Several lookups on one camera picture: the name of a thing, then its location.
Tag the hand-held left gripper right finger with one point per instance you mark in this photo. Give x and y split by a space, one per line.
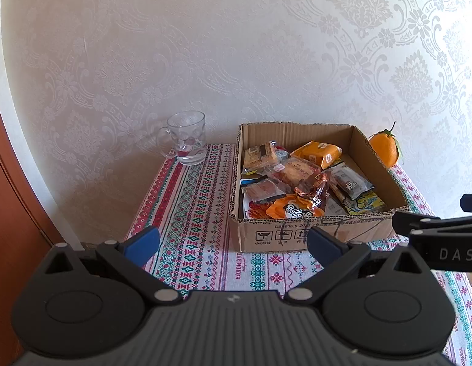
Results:
325 246

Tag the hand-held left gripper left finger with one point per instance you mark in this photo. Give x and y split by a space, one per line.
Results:
144 246

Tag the long yellow fish strip packet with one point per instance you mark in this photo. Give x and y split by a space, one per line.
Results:
367 204

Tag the orange crinkled snack packet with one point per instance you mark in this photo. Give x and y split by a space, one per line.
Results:
289 209
312 190

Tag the small grey snack packet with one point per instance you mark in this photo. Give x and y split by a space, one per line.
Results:
350 183

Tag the cardboard box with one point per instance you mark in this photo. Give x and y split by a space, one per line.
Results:
251 232

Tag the round cake clear packet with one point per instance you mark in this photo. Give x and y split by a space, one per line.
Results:
293 171

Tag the clear black label snack packet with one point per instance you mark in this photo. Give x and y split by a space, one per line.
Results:
262 190

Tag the orange cake packet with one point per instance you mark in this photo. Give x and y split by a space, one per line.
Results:
316 152

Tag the white blue snack packet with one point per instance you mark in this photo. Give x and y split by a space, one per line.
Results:
281 154

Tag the sandwich cake clear packet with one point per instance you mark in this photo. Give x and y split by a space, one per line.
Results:
258 156

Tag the patterned woven tablecloth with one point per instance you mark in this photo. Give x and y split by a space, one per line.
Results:
197 206

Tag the orange fruit with leaf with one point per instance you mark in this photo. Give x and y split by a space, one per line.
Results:
384 148

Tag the clear glass mug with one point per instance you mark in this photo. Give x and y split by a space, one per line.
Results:
186 137

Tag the brown wooden door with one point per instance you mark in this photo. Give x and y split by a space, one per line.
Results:
14 236

